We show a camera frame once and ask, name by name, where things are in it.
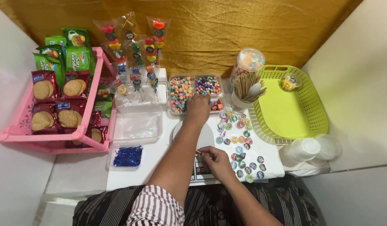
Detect person's left hand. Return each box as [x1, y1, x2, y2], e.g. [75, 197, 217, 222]
[185, 94, 212, 125]

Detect person's right hand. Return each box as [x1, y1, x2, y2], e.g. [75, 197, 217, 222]
[197, 146, 235, 182]

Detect clear divided candy tray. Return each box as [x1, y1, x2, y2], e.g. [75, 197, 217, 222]
[168, 74, 226, 116]

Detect heap of bright coated candies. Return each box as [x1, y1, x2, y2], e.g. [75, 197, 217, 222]
[195, 76, 221, 96]

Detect white digital kitchen scale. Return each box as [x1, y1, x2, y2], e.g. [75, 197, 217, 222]
[171, 121, 225, 186]

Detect heap of red wrapped candies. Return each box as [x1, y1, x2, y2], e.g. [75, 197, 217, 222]
[210, 98, 224, 112]

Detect heap of pastel candies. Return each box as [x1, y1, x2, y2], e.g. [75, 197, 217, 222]
[170, 77, 194, 114]

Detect scattered round colourful stickers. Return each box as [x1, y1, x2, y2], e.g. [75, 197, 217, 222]
[215, 110, 267, 183]

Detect white cup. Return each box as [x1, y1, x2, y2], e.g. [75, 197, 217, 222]
[231, 91, 255, 114]

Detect bundle of wooden skewers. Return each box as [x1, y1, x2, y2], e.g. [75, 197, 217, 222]
[234, 73, 267, 103]

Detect white plastic spoon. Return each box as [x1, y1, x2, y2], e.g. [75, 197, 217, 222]
[245, 82, 262, 100]

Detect white plastic basket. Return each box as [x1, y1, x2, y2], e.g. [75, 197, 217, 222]
[247, 107, 289, 145]

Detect clear jar of candies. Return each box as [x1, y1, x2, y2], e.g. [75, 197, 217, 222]
[229, 48, 265, 93]

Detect clear skewer stand box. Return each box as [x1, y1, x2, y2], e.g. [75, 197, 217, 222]
[114, 67, 169, 113]

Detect clear container of plastic bags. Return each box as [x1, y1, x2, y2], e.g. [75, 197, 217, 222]
[112, 110, 164, 144]

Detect gold fabric backdrop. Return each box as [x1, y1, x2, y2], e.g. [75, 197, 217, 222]
[0, 0, 364, 78]

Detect striped shirt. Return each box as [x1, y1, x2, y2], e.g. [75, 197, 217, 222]
[126, 185, 185, 226]

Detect group of wrapped candy skewers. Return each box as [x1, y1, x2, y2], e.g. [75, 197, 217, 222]
[94, 12, 171, 104]

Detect bunch of blue twist ties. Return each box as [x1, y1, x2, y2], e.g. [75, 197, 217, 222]
[113, 146, 143, 167]

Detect dark patterned skirt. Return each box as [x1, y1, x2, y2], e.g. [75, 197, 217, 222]
[72, 175, 320, 226]

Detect small clear candy cup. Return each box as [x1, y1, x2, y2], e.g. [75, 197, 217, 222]
[279, 74, 303, 92]

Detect green plastic basket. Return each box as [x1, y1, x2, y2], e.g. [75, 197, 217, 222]
[252, 65, 329, 140]

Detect small clear plastic container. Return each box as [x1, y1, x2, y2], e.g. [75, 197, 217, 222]
[107, 144, 144, 170]

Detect stack of clear plastic cups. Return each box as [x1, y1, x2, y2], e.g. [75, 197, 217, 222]
[279, 134, 342, 167]

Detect group of green bread packets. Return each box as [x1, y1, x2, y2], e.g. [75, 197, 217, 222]
[33, 28, 114, 118]

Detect group of red biscuit packets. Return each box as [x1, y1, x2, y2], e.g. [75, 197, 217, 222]
[31, 70, 109, 148]

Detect pink plastic rack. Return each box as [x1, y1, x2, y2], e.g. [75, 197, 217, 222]
[0, 47, 117, 154]

